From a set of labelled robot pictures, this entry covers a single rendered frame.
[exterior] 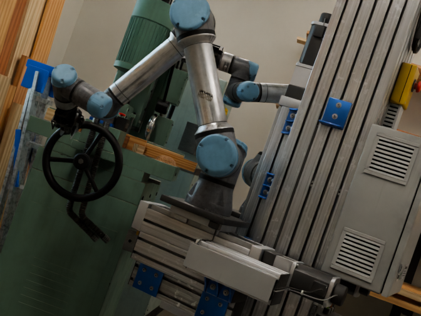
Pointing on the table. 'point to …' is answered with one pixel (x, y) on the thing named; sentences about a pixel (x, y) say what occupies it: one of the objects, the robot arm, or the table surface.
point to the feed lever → (162, 105)
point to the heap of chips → (166, 160)
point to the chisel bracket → (126, 111)
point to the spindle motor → (144, 32)
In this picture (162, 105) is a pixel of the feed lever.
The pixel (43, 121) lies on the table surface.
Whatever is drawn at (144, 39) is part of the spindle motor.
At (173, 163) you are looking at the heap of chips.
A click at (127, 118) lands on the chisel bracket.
